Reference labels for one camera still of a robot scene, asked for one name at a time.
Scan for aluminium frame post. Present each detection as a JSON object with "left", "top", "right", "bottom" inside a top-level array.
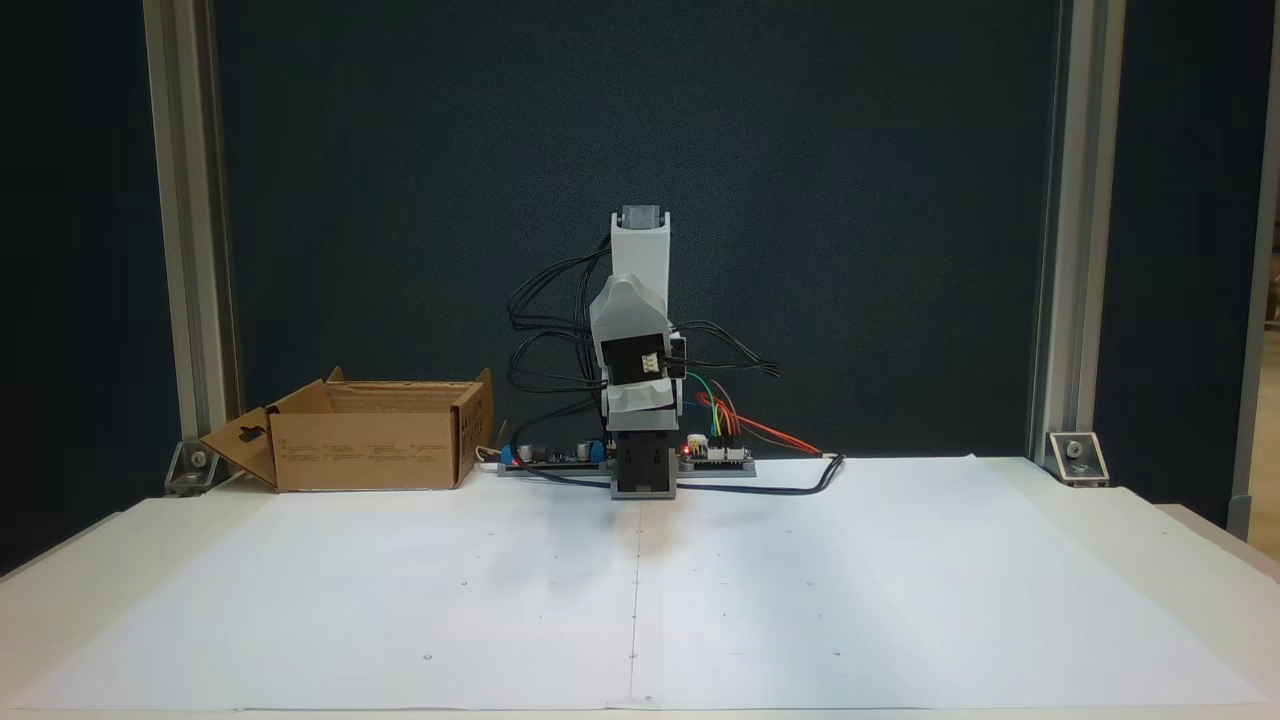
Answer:
[
  {"left": 1027, "top": 0, "right": 1126, "bottom": 466},
  {"left": 143, "top": 0, "right": 241, "bottom": 471},
  {"left": 1228, "top": 0, "right": 1280, "bottom": 541}
]

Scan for open cardboard box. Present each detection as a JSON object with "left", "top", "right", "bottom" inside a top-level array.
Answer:
[{"left": 200, "top": 367, "right": 496, "bottom": 492}]

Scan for coloured jumper wires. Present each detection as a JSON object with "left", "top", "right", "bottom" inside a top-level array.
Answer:
[{"left": 685, "top": 372, "right": 823, "bottom": 456}]

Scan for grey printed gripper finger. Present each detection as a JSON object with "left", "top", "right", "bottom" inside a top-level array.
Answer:
[{"left": 589, "top": 278, "right": 672, "bottom": 347}]

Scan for black arm wire bundle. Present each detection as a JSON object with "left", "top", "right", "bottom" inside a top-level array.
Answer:
[{"left": 505, "top": 235, "right": 783, "bottom": 421}]

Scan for thick black power cable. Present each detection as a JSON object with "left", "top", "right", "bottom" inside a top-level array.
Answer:
[{"left": 500, "top": 452, "right": 847, "bottom": 497}]

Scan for circuit board with white connector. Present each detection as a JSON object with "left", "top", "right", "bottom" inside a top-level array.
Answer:
[{"left": 677, "top": 433, "right": 757, "bottom": 478}]

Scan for metal corner bracket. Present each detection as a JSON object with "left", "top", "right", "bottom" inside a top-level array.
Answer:
[
  {"left": 1047, "top": 431, "right": 1109, "bottom": 488},
  {"left": 165, "top": 440, "right": 236, "bottom": 498}
]

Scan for circuit board with blue parts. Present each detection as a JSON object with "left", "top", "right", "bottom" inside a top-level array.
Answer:
[{"left": 497, "top": 437, "right": 613, "bottom": 479}]

